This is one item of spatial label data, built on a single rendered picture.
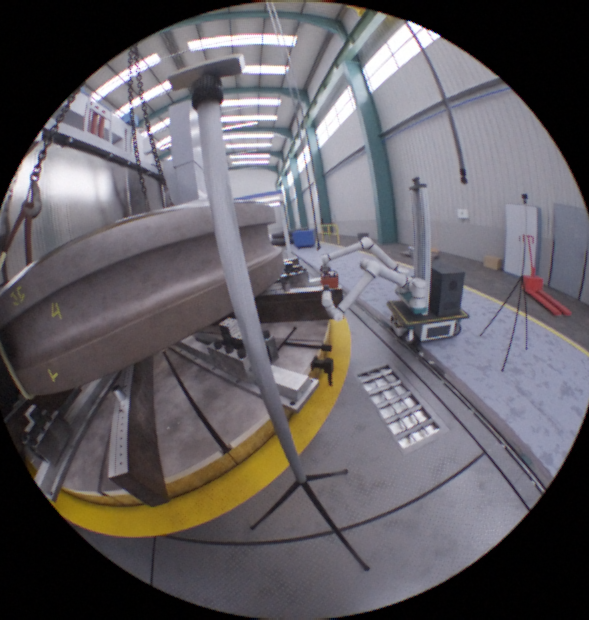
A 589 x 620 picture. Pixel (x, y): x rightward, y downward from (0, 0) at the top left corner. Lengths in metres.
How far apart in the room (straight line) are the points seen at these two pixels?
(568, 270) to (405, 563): 6.55
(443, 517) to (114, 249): 2.53
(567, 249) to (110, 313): 7.89
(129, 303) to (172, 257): 0.46
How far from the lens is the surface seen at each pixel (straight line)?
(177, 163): 6.76
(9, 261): 3.31
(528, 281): 5.52
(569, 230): 6.83
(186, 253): 1.69
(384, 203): 11.19
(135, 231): 1.48
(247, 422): 1.52
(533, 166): 7.29
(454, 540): 1.61
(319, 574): 1.46
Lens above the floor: 1.45
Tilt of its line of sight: 23 degrees down
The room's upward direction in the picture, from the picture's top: 10 degrees counter-clockwise
